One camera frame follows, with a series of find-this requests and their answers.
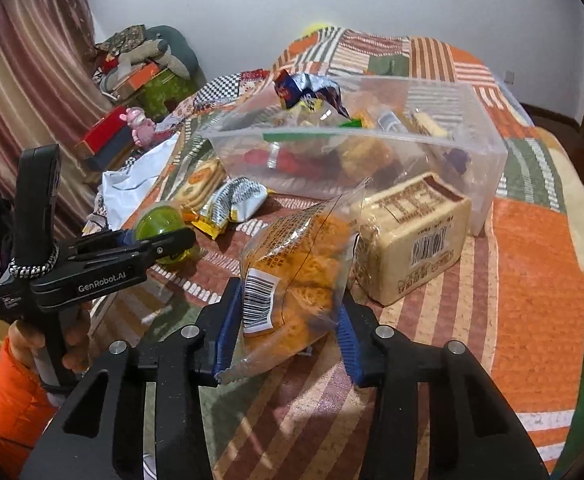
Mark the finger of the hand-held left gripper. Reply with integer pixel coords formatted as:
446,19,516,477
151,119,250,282
79,229,140,248
62,226,197,268

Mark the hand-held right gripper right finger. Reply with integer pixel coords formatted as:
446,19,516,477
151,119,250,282
336,294,550,480

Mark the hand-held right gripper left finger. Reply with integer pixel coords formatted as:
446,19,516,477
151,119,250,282
19,276,245,480

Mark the green plastic ball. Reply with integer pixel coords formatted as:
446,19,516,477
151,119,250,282
134,202,203,266

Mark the clear bag of orange snacks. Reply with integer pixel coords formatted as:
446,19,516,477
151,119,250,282
212,177,373,386

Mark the red snack packet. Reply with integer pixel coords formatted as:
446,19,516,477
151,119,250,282
244,145,323,176

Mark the blue white snack packet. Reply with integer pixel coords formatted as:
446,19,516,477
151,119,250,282
273,69,353,118

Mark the clear plastic storage box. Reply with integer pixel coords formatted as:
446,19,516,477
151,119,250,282
192,74,509,238

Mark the person's left forearm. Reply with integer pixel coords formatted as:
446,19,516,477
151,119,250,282
0,335,72,480

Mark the person's left hand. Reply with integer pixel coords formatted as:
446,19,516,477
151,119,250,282
9,309,93,375

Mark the white cloth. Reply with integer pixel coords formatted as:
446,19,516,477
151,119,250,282
94,132,180,231

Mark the round cracker packet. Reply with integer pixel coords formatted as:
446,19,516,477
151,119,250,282
174,157,227,211

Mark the yellow white snack packet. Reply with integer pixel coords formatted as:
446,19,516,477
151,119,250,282
184,176,273,241

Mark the red box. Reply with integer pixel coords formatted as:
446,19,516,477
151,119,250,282
74,106,132,161

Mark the pink plush toy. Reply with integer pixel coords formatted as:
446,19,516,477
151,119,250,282
124,106,155,148

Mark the beige cake packet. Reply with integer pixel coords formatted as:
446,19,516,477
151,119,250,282
354,171,473,307

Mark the striped curtain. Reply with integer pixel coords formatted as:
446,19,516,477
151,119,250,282
0,0,97,261

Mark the green patterned box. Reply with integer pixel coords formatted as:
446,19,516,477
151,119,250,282
139,72,193,121

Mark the orange box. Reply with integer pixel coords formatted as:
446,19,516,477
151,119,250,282
114,62,165,93

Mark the floral cloth bundle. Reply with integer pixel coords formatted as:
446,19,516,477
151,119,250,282
96,25,147,53

